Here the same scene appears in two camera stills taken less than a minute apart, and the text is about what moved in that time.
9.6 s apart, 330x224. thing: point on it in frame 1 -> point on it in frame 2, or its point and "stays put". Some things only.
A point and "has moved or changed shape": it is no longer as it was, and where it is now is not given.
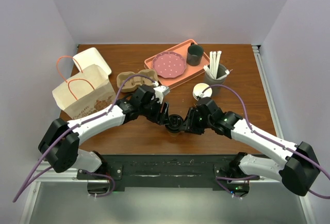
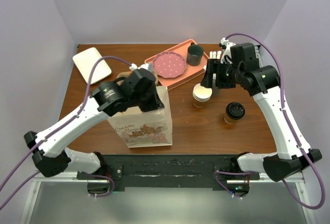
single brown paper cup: x=174 y=134 has moved or changed shape
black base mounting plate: x=168 y=171 stays put
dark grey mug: x=194 y=56 stays put
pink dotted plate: x=169 y=64 stays put
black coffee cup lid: x=175 y=122 -> x=235 y=110
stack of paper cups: x=198 y=89 stays put
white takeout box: x=91 y=57 stays put
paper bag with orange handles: x=84 y=94 -> x=147 y=128
